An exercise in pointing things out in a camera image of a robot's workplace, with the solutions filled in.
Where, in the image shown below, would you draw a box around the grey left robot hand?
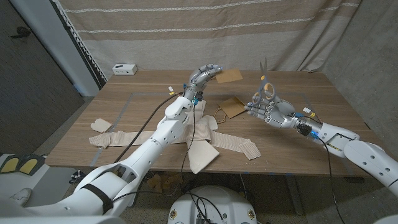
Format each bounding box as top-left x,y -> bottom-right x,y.
183,64 -> 223,100

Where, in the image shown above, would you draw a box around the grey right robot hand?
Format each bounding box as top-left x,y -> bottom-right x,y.
244,95 -> 299,129

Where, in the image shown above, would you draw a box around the small brown paper bag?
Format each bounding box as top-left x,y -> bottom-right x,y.
215,68 -> 244,84

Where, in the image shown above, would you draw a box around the grey yellow scissors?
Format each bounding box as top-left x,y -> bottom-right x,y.
252,57 -> 277,105

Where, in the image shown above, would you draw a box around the cream cloth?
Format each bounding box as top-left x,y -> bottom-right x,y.
179,99 -> 221,175

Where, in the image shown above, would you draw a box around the long ribbed beige cloth strip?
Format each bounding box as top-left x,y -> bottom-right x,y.
88,124 -> 262,161

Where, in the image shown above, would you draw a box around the small beige cloth scrap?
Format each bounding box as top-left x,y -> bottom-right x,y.
90,118 -> 113,134

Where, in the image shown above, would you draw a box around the beige striped backdrop curtain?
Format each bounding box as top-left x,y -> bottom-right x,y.
57,0 -> 363,80

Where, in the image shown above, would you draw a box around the white power strip box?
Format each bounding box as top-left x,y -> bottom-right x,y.
112,63 -> 139,76

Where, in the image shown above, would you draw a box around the grey table leg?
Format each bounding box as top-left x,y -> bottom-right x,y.
284,175 -> 304,216

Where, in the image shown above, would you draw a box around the cardboard scraps pile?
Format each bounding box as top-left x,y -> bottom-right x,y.
146,173 -> 184,195

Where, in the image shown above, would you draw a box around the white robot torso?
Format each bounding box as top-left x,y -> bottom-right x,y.
167,185 -> 258,224

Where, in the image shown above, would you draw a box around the small black white caster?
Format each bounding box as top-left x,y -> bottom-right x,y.
70,169 -> 86,184

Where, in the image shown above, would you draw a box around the dark grey door panel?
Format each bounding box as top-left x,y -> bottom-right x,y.
0,0 -> 85,156

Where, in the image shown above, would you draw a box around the yellow black pedal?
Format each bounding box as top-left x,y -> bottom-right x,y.
0,156 -> 20,174
19,154 -> 46,175

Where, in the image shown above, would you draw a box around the white shoe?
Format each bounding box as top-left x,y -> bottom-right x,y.
9,187 -> 32,206

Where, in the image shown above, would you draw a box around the thin black left wrist cable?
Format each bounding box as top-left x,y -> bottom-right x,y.
111,104 -> 197,203

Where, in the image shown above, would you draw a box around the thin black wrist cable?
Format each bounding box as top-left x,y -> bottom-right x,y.
111,104 -> 197,203
317,136 -> 346,224

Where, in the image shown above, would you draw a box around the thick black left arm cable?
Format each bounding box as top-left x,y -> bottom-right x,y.
113,92 -> 180,164

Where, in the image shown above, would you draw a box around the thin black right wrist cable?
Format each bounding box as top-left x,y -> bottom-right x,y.
317,136 -> 346,224

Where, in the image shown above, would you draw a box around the black torso cable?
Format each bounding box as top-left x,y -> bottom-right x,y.
185,192 -> 225,224

